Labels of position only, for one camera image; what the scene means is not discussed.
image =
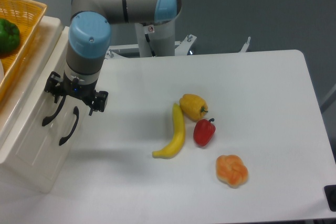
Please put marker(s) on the white drawer cabinet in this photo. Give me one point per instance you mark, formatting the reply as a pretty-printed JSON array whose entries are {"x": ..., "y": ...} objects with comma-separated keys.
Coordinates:
[{"x": 49, "y": 31}]

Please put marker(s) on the black device at table edge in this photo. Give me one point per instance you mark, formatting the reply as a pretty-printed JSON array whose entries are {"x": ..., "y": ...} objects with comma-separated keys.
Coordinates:
[{"x": 330, "y": 193}]

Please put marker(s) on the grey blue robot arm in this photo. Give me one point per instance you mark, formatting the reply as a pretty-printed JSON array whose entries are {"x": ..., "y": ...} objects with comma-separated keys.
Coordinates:
[{"x": 89, "y": 37}]

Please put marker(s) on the yellow banana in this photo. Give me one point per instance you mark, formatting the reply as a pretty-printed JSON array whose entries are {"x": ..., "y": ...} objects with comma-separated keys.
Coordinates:
[{"x": 178, "y": 139}]

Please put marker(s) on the yellow bell pepper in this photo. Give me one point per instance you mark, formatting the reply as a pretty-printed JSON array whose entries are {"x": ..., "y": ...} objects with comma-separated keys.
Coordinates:
[{"x": 193, "y": 106}]

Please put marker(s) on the black bottom drawer handle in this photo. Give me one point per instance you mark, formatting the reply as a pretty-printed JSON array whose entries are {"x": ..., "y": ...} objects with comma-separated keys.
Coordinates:
[{"x": 72, "y": 127}]

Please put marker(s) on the yellow woven basket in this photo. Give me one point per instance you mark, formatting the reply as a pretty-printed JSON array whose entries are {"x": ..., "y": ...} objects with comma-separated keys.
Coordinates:
[{"x": 19, "y": 23}]

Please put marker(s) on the orange knotted bread roll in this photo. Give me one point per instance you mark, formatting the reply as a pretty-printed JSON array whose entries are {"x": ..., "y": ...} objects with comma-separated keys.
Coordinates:
[{"x": 231, "y": 170}]

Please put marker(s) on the white drawer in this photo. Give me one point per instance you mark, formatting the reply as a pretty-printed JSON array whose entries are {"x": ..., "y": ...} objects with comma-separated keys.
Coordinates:
[
  {"x": 55, "y": 63},
  {"x": 39, "y": 157}
]

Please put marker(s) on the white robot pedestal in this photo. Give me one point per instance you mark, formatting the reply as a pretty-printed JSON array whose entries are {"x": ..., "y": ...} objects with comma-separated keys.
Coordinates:
[{"x": 158, "y": 39}]

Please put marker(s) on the green bell pepper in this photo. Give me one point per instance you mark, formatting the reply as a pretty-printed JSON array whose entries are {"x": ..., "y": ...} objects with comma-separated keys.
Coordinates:
[{"x": 10, "y": 36}]

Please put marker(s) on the red bell pepper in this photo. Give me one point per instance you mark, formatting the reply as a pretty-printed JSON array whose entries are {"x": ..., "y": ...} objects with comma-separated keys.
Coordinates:
[{"x": 204, "y": 131}]

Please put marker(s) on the white metal base frame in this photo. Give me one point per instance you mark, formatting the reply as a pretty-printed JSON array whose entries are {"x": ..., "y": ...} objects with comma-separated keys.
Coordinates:
[{"x": 183, "y": 47}]

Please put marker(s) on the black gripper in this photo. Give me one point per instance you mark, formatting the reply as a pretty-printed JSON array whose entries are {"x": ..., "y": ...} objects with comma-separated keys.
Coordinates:
[{"x": 59, "y": 87}]

